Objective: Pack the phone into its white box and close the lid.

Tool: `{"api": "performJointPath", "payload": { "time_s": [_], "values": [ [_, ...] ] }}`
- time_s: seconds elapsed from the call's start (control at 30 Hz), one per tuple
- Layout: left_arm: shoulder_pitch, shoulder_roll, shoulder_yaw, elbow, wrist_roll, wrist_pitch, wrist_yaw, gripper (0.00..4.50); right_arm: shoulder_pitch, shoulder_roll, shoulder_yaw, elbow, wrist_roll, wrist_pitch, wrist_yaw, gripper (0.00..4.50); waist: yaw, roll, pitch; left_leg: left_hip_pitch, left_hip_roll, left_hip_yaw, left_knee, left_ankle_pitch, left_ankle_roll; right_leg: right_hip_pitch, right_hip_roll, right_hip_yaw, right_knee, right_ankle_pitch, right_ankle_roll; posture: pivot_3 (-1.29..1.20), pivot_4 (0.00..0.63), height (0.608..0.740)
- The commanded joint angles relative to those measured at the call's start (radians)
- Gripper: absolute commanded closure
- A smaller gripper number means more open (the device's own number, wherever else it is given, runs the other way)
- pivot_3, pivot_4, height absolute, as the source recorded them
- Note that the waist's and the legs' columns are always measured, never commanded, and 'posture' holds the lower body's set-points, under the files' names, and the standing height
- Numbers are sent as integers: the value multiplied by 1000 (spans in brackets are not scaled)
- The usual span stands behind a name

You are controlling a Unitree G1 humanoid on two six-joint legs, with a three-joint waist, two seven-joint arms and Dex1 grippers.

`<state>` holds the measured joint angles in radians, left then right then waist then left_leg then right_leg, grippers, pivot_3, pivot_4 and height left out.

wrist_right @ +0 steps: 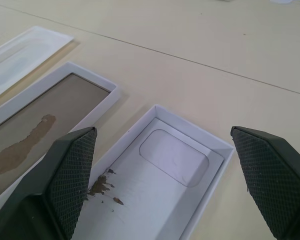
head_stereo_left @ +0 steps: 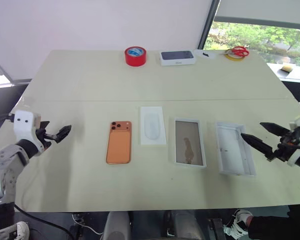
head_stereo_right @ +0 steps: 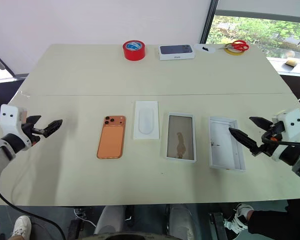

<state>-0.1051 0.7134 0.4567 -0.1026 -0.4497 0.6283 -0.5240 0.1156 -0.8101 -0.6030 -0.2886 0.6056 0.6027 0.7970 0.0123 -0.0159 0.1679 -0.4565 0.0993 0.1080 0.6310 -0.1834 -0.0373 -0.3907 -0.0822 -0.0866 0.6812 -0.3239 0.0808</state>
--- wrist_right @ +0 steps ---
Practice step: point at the white plastic tray insert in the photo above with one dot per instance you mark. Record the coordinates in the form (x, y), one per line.
(20, 57)

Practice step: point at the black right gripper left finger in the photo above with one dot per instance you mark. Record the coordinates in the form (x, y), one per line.
(65, 175)

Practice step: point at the white box base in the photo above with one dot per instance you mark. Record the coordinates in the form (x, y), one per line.
(165, 180)

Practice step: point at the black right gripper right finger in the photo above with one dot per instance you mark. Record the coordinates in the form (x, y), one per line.
(270, 175)

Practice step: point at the white box lid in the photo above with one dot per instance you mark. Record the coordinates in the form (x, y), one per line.
(52, 120)

